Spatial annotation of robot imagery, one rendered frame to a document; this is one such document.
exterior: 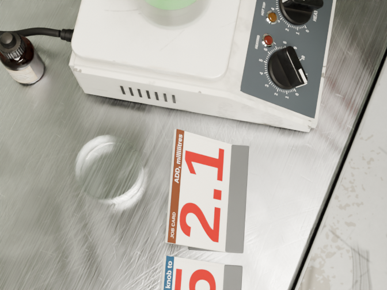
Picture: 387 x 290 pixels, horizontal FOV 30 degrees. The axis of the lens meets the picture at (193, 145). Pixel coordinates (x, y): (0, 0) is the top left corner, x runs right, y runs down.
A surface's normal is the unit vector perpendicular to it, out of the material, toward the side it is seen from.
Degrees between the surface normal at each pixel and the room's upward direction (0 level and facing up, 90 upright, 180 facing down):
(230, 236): 0
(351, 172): 0
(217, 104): 90
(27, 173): 0
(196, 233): 40
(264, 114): 90
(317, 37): 30
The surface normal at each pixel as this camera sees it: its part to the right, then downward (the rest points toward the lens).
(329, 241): -0.03, -0.25
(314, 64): 0.47, -0.14
